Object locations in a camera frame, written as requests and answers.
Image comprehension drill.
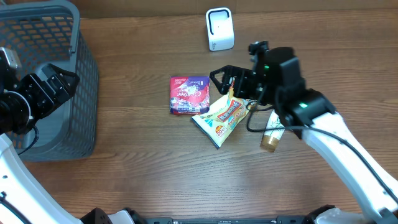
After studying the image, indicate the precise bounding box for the red purple pad pack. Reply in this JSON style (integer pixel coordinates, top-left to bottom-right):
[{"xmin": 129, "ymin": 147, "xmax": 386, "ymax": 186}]
[{"xmin": 170, "ymin": 76, "xmax": 210, "ymax": 115}]

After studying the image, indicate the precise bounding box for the white bamboo print tube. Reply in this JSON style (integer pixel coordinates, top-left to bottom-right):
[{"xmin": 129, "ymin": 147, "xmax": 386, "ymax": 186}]
[{"xmin": 260, "ymin": 110, "xmax": 284, "ymax": 152}]

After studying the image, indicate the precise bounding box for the yellow snack bag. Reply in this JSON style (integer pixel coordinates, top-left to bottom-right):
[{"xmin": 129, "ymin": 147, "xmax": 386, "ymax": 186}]
[{"xmin": 191, "ymin": 88, "xmax": 252, "ymax": 149}]

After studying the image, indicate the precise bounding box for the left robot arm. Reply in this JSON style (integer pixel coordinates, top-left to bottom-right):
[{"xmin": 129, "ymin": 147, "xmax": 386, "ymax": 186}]
[{"xmin": 1, "ymin": 64, "xmax": 134, "ymax": 223}]

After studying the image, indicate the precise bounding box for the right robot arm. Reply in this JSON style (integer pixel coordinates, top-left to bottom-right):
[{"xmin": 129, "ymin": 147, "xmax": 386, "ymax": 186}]
[{"xmin": 210, "ymin": 43, "xmax": 397, "ymax": 223}]

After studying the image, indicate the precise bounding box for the white barcode scanner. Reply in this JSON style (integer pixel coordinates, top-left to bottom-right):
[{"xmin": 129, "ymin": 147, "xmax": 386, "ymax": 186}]
[{"xmin": 205, "ymin": 7, "xmax": 234, "ymax": 52}]

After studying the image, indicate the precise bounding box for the dark grey plastic basket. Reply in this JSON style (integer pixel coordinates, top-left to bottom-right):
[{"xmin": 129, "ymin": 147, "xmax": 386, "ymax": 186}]
[{"xmin": 1, "ymin": 1, "xmax": 99, "ymax": 162}]

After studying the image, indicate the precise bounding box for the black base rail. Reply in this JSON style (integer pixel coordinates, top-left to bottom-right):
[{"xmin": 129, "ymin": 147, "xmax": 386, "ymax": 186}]
[{"xmin": 143, "ymin": 215, "xmax": 305, "ymax": 224}]

